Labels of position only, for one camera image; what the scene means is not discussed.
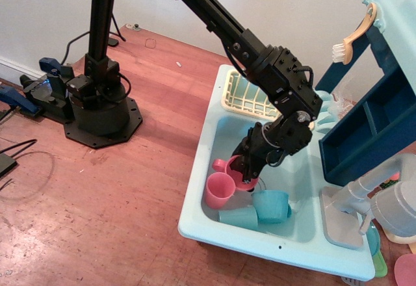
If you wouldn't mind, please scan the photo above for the black cable loop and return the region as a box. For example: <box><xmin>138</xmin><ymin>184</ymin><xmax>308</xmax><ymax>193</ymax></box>
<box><xmin>0</xmin><ymin>138</ymin><xmax>55</xmax><ymax>201</ymax></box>

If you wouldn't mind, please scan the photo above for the teal tumbler lying down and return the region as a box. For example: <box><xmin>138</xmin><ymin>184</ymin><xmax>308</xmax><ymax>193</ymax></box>
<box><xmin>218</xmin><ymin>206</ymin><xmax>258</xmax><ymax>230</ymax></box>

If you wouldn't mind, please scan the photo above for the pink plate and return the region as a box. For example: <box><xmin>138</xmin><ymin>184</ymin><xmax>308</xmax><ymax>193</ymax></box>
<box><xmin>394</xmin><ymin>253</ymin><xmax>416</xmax><ymax>286</ymax></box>

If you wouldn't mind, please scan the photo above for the light blue toy sink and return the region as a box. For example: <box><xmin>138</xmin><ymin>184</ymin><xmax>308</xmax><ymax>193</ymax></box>
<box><xmin>178</xmin><ymin>65</ymin><xmax>375</xmax><ymax>281</ymax></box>

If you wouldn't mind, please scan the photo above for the teal cup with handle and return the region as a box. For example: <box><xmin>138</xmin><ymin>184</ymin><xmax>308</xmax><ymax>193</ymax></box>
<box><xmin>252</xmin><ymin>190</ymin><xmax>292</xmax><ymax>224</ymax></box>

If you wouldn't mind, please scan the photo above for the blue black clamp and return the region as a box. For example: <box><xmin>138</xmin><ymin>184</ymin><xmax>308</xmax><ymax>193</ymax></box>
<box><xmin>19</xmin><ymin>57</ymin><xmax>75</xmax><ymax>124</ymax></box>

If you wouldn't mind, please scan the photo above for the tan dish brush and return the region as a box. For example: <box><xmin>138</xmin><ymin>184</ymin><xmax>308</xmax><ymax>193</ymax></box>
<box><xmin>332</xmin><ymin>3</ymin><xmax>377</xmax><ymax>65</ymax></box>

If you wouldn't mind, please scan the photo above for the black flat device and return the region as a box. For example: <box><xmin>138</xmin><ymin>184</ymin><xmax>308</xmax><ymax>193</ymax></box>
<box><xmin>0</xmin><ymin>153</ymin><xmax>18</xmax><ymax>177</ymax></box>

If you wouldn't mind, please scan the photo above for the cream dish rack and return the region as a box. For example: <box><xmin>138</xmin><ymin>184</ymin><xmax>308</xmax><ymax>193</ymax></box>
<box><xmin>221</xmin><ymin>70</ymin><xmax>281</xmax><ymax>122</ymax></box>

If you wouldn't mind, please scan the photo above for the pink cup with handle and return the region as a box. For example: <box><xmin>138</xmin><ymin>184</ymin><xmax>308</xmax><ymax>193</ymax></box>
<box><xmin>212</xmin><ymin>155</ymin><xmax>259</xmax><ymax>191</ymax></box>

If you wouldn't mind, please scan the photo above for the pink tumbler cup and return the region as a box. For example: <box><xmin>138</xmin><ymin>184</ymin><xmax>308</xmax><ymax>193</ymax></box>
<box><xmin>205</xmin><ymin>172</ymin><xmax>236</xmax><ymax>209</ymax></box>

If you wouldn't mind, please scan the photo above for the black cable foot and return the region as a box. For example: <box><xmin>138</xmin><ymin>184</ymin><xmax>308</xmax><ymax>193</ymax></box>
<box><xmin>108</xmin><ymin>38</ymin><xmax>119</xmax><ymax>47</ymax></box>

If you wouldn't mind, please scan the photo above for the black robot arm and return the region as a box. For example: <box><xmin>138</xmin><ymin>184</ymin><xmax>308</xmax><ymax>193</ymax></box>
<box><xmin>64</xmin><ymin>0</ymin><xmax>322</xmax><ymax>189</ymax></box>

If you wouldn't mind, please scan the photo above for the dark blue toy shelf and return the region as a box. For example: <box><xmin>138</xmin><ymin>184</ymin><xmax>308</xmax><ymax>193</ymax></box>
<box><xmin>319</xmin><ymin>26</ymin><xmax>415</xmax><ymax>186</ymax></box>

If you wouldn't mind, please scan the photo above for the grey toy faucet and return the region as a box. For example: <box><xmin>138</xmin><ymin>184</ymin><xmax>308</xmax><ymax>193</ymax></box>
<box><xmin>319</xmin><ymin>153</ymin><xmax>415</xmax><ymax>250</ymax></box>

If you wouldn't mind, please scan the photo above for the teal plate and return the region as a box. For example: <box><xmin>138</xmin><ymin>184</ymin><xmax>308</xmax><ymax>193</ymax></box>
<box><xmin>367</xmin><ymin>223</ymin><xmax>381</xmax><ymax>256</ymax></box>

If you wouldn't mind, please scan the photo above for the green plate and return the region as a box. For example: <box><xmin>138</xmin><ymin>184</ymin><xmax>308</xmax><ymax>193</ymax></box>
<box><xmin>372</xmin><ymin>250</ymin><xmax>388</xmax><ymax>278</ymax></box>

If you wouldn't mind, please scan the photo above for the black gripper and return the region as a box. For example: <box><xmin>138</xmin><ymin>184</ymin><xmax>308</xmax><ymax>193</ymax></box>
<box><xmin>229</xmin><ymin>112</ymin><xmax>312</xmax><ymax>191</ymax></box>

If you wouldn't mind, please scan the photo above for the blue clamp handle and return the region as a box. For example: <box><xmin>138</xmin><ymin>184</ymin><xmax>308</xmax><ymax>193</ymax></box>
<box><xmin>1</xmin><ymin>85</ymin><xmax>41</xmax><ymax>117</ymax></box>

